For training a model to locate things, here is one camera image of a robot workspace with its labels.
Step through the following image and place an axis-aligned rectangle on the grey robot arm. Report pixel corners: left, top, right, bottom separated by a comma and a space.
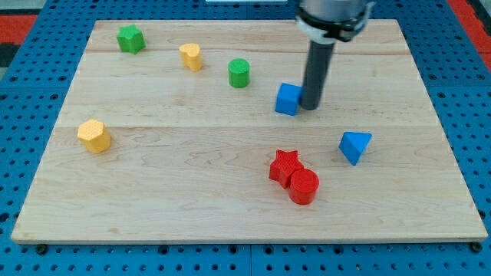
295, 0, 376, 44

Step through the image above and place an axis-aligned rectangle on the red star block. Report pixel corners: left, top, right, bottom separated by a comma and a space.
269, 149, 304, 189

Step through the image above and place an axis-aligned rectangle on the blue cube block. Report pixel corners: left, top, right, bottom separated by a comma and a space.
275, 83, 302, 116

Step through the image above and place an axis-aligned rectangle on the green cylinder block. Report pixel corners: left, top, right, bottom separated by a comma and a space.
227, 58, 250, 88

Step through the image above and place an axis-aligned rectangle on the red cylinder block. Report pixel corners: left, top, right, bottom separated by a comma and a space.
288, 169, 320, 205

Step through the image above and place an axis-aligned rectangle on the yellow heart block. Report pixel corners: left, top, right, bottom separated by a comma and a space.
179, 43, 203, 71

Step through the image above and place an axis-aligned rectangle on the blue triangle block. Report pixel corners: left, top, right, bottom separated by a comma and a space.
338, 132, 373, 166

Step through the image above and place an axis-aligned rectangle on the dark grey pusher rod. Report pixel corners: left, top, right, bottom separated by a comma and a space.
300, 41, 334, 110

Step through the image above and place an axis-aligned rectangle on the green star block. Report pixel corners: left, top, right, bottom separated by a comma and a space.
117, 25, 146, 54

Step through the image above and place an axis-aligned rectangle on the yellow hexagon block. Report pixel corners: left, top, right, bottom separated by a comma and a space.
77, 119, 111, 153

